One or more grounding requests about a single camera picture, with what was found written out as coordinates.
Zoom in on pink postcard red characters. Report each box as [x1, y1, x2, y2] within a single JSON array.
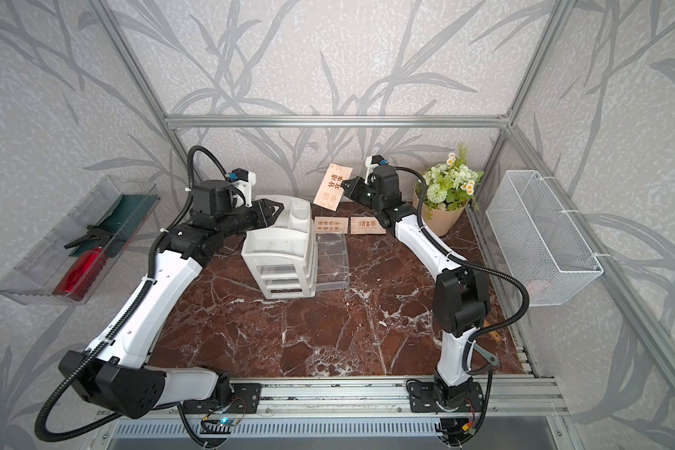
[[314, 217, 350, 234]]

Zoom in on white plastic drawer organizer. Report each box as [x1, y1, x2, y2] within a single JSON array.
[[242, 195, 317, 300]]

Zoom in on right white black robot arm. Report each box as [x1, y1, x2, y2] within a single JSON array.
[[341, 160, 530, 408]]

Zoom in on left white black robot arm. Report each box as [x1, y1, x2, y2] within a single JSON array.
[[34, 145, 284, 443]]

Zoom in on beige flower pot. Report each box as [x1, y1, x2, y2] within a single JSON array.
[[421, 201, 465, 237]]

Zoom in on white green artificial flowers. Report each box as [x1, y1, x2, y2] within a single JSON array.
[[415, 144, 484, 211]]

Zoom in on green cloth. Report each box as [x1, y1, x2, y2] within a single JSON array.
[[69, 194, 159, 258]]

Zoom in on black clamp tool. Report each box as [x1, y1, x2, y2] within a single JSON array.
[[64, 225, 114, 249]]

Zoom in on red brush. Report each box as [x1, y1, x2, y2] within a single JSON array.
[[52, 247, 108, 302]]

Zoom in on pink object in basket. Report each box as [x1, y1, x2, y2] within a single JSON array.
[[526, 279, 551, 298]]

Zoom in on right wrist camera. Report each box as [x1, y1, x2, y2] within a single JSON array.
[[365, 155, 387, 181]]

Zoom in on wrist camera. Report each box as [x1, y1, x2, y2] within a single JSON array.
[[365, 155, 387, 181], [226, 168, 256, 207]]

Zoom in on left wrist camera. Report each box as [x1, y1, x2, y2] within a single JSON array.
[[226, 168, 256, 207]]

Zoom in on white wire mesh basket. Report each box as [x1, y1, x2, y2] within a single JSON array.
[[487, 170, 604, 307]]

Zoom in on clear plastic wall tray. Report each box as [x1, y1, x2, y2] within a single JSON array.
[[0, 176, 161, 306]]

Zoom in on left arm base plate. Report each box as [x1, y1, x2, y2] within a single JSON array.
[[183, 382, 263, 416]]

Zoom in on aluminium front rail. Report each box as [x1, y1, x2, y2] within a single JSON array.
[[94, 378, 569, 420]]

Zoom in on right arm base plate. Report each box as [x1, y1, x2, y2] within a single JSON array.
[[405, 377, 484, 413]]

